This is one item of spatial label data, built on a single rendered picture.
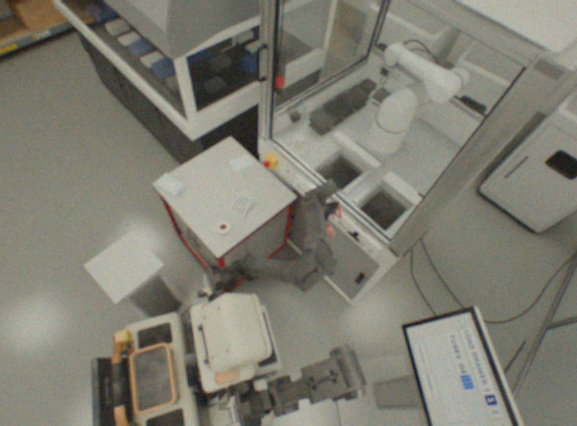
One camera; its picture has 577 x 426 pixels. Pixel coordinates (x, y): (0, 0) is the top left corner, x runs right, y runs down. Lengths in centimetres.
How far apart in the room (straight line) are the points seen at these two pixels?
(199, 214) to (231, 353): 105
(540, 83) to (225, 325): 101
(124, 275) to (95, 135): 198
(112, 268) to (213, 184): 70
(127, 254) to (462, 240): 253
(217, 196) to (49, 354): 152
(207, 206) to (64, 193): 161
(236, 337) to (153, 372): 60
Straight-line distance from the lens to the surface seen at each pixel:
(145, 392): 155
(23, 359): 284
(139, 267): 186
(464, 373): 149
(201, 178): 206
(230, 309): 105
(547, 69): 100
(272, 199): 195
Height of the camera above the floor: 240
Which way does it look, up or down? 59 degrees down
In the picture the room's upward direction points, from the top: 9 degrees clockwise
